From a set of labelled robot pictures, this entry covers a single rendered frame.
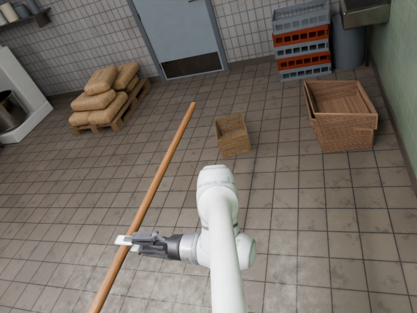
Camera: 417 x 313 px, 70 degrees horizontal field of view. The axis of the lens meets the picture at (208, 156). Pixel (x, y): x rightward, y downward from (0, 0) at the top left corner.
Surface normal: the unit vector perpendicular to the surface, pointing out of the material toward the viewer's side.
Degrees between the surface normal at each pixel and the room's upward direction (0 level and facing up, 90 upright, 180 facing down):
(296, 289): 0
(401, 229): 0
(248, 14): 90
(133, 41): 90
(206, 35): 90
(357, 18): 90
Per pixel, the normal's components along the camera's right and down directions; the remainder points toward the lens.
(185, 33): -0.22, 0.69
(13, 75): 0.93, -0.06
